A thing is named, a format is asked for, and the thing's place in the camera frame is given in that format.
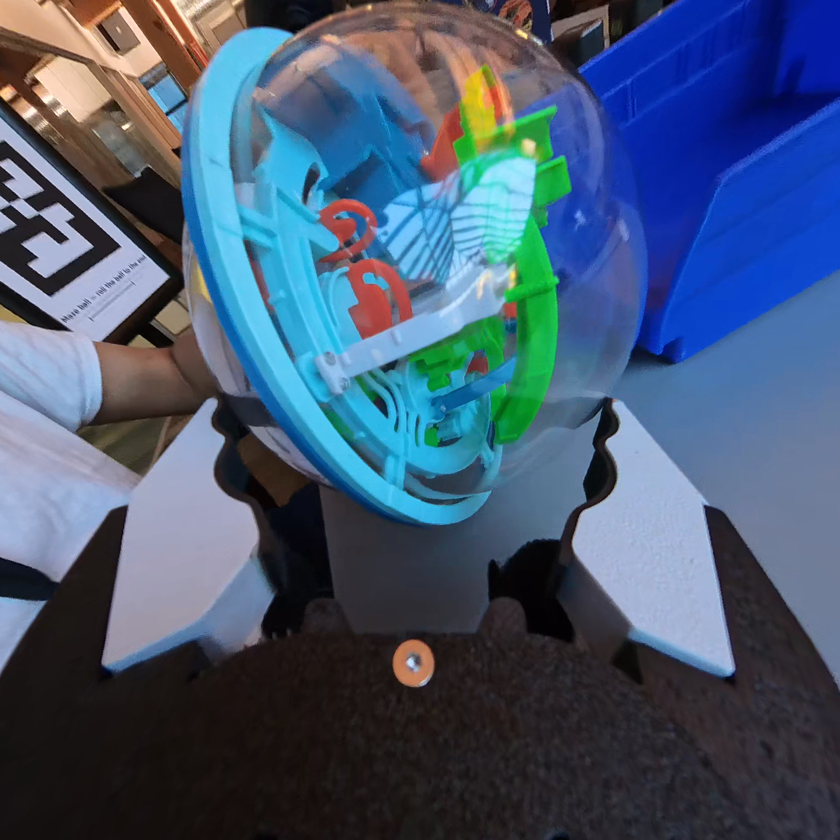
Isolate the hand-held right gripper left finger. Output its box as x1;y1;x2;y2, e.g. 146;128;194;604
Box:
100;398;278;673

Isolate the blue plastic bin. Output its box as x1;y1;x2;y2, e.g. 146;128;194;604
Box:
577;0;840;363

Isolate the wooden shelf unit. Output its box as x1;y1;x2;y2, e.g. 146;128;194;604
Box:
0;0;204;191

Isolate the black strap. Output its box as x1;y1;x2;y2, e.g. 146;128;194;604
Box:
0;558;59;602

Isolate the black-framed tag sign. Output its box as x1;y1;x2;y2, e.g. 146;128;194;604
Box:
0;98;185;345

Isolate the clear maze ball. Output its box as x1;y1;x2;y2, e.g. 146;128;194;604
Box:
180;26;651;527

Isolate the person's left forearm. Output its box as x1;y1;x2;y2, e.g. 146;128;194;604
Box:
75;328;221;434

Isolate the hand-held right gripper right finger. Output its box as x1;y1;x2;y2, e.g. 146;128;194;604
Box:
556;398;737;678

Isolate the black office chair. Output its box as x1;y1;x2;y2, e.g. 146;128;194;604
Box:
104;167;186;247

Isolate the person's white shirt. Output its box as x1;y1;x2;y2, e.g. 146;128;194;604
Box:
0;322;142;664

